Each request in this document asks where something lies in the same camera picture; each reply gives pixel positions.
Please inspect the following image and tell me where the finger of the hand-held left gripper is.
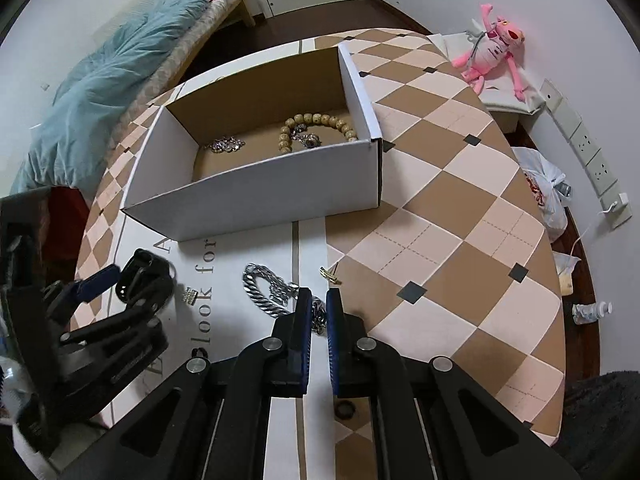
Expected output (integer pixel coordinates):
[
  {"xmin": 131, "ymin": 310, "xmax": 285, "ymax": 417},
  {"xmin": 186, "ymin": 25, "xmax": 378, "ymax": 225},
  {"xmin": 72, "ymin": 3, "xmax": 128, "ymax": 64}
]
[
  {"xmin": 59, "ymin": 249, "xmax": 177, "ymax": 413},
  {"xmin": 42, "ymin": 265, "xmax": 122, "ymax": 323}
]

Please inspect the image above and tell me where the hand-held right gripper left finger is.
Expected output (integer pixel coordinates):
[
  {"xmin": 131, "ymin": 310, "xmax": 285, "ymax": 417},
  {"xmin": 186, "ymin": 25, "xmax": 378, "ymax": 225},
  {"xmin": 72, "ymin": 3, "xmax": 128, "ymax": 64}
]
[{"xmin": 65, "ymin": 287, "xmax": 315, "ymax": 480}]

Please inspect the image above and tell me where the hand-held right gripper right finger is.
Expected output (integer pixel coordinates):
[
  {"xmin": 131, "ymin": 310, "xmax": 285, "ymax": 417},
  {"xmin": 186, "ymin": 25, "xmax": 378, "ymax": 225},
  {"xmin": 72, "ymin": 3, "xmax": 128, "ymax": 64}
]
[{"xmin": 325, "ymin": 288, "xmax": 582, "ymax": 480}]

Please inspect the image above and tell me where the silver chain bracelet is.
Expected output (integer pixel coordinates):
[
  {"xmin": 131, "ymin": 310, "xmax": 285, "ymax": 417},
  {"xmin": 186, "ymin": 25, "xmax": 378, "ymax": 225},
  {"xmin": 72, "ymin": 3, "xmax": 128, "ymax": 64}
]
[{"xmin": 242, "ymin": 262, "xmax": 328, "ymax": 335}]

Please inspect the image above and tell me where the white cardboard box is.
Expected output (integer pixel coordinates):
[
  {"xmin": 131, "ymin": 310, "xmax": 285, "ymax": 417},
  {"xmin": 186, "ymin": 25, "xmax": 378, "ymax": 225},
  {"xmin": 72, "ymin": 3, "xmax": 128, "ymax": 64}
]
[{"xmin": 121, "ymin": 42, "xmax": 385, "ymax": 242}]

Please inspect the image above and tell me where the red cloth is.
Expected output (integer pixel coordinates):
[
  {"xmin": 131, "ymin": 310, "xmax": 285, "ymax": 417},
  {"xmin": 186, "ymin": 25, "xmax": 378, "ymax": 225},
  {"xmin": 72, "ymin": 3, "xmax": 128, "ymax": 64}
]
[{"xmin": 46, "ymin": 185, "xmax": 92, "ymax": 262}]

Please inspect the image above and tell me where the checkered brown tablecloth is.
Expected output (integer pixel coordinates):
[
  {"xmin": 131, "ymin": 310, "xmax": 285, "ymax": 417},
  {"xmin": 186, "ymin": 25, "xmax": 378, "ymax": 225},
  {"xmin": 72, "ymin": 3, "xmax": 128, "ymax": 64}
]
[{"xmin": 74, "ymin": 27, "xmax": 567, "ymax": 480}]

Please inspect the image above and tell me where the teal blanket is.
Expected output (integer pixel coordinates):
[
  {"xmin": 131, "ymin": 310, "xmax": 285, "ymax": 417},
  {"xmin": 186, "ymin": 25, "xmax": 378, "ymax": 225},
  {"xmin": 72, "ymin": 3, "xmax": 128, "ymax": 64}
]
[{"xmin": 10, "ymin": 0, "xmax": 247, "ymax": 196}]

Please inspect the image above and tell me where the pale yellow packet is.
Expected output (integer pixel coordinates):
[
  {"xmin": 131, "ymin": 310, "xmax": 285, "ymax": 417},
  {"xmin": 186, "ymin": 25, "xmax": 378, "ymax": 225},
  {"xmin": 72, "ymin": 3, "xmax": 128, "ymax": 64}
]
[{"xmin": 552, "ymin": 252, "xmax": 584, "ymax": 297}]

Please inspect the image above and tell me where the white plastic bag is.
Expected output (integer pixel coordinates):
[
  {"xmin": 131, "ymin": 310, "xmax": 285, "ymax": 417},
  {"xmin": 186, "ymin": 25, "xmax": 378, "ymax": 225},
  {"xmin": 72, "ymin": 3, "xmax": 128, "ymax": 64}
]
[{"xmin": 512, "ymin": 147, "xmax": 572, "ymax": 242}]

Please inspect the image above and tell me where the clear plastic bottle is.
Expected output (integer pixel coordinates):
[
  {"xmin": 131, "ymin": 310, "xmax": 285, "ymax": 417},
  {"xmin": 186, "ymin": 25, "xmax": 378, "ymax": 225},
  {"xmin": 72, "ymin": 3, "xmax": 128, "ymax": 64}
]
[{"xmin": 572, "ymin": 301, "xmax": 614, "ymax": 326}]

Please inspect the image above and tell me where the wooden bed with mattress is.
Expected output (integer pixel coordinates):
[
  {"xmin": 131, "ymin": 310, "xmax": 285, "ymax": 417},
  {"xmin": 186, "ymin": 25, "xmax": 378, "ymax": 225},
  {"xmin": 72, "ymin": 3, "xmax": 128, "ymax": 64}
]
[{"xmin": 107, "ymin": 0, "xmax": 257, "ymax": 141}]

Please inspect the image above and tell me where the dark fluffy rug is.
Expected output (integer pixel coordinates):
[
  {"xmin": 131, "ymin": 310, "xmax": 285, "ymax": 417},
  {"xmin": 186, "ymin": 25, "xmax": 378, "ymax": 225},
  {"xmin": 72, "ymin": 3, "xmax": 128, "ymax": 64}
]
[{"xmin": 554, "ymin": 369, "xmax": 640, "ymax": 480}]

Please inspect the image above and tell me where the white power strip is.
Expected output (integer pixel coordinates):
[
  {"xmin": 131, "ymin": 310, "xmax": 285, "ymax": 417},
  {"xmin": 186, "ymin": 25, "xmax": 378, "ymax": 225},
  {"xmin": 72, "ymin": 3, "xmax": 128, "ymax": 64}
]
[{"xmin": 542, "ymin": 78, "xmax": 634, "ymax": 227}]

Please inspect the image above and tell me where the pink plush toy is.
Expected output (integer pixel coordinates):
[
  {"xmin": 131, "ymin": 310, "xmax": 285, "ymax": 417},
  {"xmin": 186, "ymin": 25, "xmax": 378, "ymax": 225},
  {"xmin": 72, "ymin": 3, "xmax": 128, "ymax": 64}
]
[{"xmin": 452, "ymin": 3, "xmax": 529, "ymax": 104}]

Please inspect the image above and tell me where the silver chain necklace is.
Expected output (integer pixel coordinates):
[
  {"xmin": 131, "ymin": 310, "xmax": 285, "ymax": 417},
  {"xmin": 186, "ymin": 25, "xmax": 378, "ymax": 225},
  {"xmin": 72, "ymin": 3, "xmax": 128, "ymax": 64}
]
[{"xmin": 203, "ymin": 134, "xmax": 247, "ymax": 154}]

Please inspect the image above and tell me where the wooden bead bracelet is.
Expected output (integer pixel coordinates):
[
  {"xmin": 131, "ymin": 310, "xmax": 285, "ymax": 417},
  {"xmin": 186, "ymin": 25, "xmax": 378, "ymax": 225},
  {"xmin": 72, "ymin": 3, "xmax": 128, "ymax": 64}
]
[{"xmin": 277, "ymin": 113, "xmax": 359, "ymax": 157}]

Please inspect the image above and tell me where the white charger with cable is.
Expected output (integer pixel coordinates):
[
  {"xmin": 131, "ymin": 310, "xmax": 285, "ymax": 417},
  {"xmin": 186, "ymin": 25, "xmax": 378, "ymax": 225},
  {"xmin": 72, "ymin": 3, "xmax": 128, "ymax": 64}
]
[{"xmin": 564, "ymin": 192, "xmax": 632, "ymax": 257}]

